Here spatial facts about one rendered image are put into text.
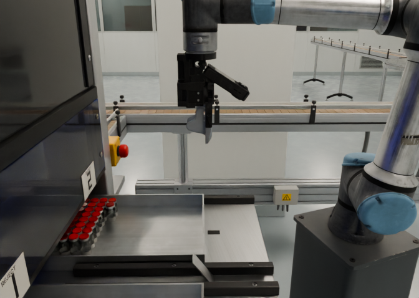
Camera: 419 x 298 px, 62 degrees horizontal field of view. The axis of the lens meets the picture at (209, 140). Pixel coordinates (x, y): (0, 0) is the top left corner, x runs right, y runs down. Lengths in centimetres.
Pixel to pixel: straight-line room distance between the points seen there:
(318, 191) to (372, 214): 109
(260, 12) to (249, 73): 153
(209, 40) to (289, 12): 22
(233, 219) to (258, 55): 149
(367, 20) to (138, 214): 73
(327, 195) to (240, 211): 107
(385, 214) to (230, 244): 35
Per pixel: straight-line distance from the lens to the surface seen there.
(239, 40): 224
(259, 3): 75
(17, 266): 58
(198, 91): 78
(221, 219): 92
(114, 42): 903
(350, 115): 182
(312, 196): 195
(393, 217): 89
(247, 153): 241
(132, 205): 100
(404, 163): 86
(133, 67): 900
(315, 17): 89
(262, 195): 189
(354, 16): 91
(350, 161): 99
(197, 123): 81
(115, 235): 89
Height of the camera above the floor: 137
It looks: 19 degrees down
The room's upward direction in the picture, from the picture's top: straight up
